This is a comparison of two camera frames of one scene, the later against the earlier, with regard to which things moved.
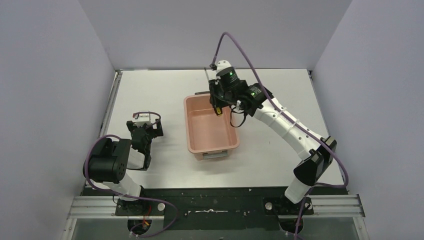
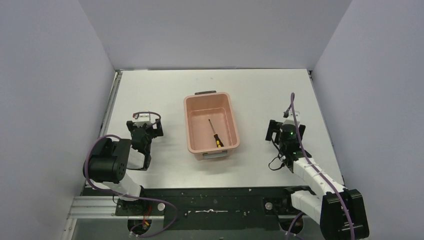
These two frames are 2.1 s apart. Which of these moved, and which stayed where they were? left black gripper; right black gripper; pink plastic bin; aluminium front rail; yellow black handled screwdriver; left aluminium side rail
Moved: right black gripper; yellow black handled screwdriver
Stayed: aluminium front rail; left black gripper; pink plastic bin; left aluminium side rail
